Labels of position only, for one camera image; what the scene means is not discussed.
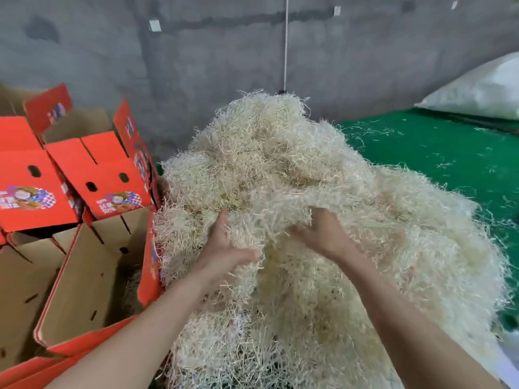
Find white sack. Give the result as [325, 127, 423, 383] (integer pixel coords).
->
[414, 51, 519, 122]

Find white pole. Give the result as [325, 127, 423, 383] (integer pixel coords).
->
[279, 0, 291, 96]

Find pile of wood wool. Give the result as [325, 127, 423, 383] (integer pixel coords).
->
[152, 90, 514, 389]

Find person's left forearm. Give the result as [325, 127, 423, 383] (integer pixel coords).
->
[44, 271, 216, 389]

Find person's right hand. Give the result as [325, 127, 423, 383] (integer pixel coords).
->
[287, 206, 360, 265]

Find person's right forearm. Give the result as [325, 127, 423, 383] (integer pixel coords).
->
[336, 245, 505, 389]

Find red cardboard box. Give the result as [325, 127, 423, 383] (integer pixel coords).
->
[0, 228, 84, 389]
[33, 206, 165, 358]
[0, 82, 83, 234]
[42, 98, 157, 222]

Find person's left hand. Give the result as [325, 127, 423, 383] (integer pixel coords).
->
[193, 210, 263, 295]

